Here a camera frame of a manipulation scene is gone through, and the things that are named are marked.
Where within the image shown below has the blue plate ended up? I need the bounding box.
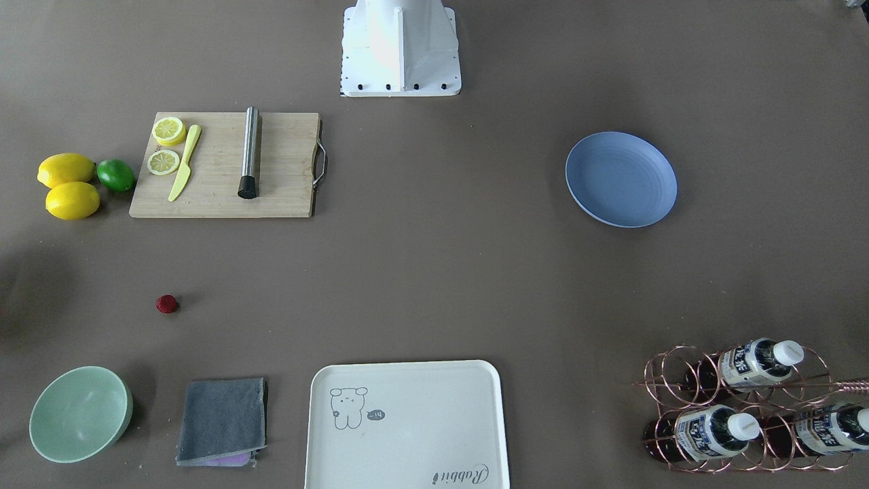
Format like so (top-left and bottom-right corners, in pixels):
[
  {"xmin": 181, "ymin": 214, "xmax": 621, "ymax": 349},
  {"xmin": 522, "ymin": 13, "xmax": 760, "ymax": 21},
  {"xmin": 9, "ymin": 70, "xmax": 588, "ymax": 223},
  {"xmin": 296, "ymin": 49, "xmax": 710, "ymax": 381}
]
[{"xmin": 564, "ymin": 131, "xmax": 678, "ymax": 228}]

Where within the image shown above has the cream rabbit tray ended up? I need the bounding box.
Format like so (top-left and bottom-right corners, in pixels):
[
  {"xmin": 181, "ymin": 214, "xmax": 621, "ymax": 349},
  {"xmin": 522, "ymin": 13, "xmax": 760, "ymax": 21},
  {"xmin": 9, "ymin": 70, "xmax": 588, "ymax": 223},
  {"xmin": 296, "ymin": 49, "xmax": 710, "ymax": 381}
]
[{"xmin": 305, "ymin": 359, "xmax": 511, "ymax": 488}]

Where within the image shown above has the steel muddler black tip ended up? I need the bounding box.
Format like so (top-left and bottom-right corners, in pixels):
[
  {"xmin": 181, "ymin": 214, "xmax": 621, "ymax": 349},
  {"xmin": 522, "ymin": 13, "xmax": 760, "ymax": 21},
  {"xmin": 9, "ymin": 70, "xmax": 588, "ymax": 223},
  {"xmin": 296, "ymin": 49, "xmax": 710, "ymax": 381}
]
[{"xmin": 237, "ymin": 106, "xmax": 261, "ymax": 199}]

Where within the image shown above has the bamboo cutting board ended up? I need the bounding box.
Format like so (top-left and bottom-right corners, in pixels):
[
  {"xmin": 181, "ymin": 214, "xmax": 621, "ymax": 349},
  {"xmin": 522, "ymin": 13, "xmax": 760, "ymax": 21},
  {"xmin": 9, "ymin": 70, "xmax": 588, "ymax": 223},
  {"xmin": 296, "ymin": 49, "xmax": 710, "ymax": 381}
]
[{"xmin": 128, "ymin": 111, "xmax": 322, "ymax": 219}]

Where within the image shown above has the yellow plastic knife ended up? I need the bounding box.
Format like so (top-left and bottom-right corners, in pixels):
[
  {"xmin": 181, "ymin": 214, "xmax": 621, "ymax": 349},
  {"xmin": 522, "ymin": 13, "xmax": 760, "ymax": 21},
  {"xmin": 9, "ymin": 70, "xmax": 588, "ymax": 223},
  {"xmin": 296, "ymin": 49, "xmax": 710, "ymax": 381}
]
[{"xmin": 168, "ymin": 124, "xmax": 202, "ymax": 202}]

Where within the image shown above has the grey folded cloth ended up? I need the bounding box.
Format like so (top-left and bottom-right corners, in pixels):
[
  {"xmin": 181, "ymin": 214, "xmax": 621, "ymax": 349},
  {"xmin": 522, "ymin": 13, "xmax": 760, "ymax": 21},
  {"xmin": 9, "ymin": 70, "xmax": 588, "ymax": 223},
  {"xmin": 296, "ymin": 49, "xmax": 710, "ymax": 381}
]
[{"xmin": 176, "ymin": 377, "xmax": 267, "ymax": 467}]

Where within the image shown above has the thin lemon slice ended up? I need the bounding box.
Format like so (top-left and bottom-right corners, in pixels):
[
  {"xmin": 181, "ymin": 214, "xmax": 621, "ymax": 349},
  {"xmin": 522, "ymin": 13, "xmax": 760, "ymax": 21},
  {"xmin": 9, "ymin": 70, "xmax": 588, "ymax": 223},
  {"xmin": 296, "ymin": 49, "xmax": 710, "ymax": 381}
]
[{"xmin": 146, "ymin": 149, "xmax": 181, "ymax": 176}]

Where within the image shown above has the lemon half thick slice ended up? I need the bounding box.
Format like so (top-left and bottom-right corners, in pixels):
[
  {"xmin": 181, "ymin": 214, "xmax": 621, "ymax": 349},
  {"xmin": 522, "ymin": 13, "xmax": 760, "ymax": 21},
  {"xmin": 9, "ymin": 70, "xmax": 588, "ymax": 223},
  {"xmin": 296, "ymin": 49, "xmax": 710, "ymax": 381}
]
[{"xmin": 150, "ymin": 115, "xmax": 187, "ymax": 147}]

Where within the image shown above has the green lime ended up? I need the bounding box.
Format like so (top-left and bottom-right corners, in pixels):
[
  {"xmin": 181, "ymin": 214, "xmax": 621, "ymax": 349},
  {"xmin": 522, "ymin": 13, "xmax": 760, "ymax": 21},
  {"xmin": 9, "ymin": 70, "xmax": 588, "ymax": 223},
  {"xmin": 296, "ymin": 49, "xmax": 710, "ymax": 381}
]
[{"xmin": 96, "ymin": 159, "xmax": 136, "ymax": 192}]

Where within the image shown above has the middle drink bottle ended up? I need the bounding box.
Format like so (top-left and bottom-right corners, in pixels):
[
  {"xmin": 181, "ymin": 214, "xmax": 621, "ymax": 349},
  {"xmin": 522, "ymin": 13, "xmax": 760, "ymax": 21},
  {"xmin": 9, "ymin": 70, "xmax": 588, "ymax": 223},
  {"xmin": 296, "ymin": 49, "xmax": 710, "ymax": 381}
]
[{"xmin": 642, "ymin": 403, "xmax": 761, "ymax": 465}]

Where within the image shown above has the drink bottle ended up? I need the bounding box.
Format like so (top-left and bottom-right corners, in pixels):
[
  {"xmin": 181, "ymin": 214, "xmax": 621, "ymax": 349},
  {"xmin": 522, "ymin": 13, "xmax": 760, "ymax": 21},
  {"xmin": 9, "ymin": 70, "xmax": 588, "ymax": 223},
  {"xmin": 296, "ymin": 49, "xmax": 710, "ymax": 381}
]
[
  {"xmin": 680, "ymin": 338, "xmax": 806, "ymax": 403},
  {"xmin": 642, "ymin": 403, "xmax": 761, "ymax": 465},
  {"xmin": 761, "ymin": 402, "xmax": 868, "ymax": 458}
]

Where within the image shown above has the top drink bottle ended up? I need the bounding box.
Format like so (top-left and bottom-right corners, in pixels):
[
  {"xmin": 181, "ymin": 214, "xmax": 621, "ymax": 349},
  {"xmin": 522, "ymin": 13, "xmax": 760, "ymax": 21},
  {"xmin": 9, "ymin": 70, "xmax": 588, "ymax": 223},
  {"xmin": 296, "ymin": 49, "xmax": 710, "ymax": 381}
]
[{"xmin": 680, "ymin": 338, "xmax": 806, "ymax": 403}]

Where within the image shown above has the yellow lemon lower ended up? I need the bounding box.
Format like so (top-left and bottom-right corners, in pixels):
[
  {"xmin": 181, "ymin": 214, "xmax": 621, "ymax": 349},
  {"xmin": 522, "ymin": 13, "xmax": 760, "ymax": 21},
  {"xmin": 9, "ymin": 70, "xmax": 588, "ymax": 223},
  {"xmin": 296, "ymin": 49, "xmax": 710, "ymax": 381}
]
[{"xmin": 45, "ymin": 181, "xmax": 100, "ymax": 220}]

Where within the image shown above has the yellow lemon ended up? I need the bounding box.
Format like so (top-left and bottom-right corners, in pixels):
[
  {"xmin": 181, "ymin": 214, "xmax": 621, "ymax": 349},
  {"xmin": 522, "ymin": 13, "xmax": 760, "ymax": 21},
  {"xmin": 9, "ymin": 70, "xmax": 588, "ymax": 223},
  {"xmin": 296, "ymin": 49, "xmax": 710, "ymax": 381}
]
[
  {"xmin": 37, "ymin": 152, "xmax": 96, "ymax": 189},
  {"xmin": 45, "ymin": 181, "xmax": 100, "ymax": 220}
]

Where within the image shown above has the yellow lemon upper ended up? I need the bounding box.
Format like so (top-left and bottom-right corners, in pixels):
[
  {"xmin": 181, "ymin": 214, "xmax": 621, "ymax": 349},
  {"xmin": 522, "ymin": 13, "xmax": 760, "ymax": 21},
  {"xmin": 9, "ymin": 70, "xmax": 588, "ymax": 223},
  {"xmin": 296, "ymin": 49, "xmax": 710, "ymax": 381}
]
[{"xmin": 37, "ymin": 152, "xmax": 96, "ymax": 189}]

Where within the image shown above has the mint green bowl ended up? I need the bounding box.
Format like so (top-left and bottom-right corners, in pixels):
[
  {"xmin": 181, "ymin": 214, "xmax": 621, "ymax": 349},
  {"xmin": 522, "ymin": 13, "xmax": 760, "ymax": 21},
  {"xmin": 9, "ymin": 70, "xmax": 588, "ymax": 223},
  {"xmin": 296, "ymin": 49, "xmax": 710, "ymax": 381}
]
[{"xmin": 29, "ymin": 366, "xmax": 133, "ymax": 464}]

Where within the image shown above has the outer drink bottle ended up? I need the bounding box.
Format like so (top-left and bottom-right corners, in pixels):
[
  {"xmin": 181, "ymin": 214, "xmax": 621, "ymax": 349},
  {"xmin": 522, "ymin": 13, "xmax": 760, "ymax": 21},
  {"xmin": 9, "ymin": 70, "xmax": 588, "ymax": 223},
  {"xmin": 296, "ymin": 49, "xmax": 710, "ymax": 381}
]
[{"xmin": 761, "ymin": 402, "xmax": 868, "ymax": 458}]

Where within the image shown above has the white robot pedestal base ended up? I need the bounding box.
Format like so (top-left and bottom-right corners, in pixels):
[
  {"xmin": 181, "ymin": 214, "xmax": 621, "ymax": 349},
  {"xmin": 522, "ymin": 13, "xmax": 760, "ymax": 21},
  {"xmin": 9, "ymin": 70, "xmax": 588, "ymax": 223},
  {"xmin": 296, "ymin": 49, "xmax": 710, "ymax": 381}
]
[{"xmin": 339, "ymin": 1, "xmax": 462, "ymax": 97}]

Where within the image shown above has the copper wire bottle rack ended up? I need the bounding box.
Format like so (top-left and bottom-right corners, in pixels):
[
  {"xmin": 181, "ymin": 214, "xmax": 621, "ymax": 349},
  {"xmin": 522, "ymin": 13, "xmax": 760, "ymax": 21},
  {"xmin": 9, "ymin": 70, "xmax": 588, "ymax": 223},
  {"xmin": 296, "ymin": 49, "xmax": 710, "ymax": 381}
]
[{"xmin": 635, "ymin": 344, "xmax": 867, "ymax": 474}]

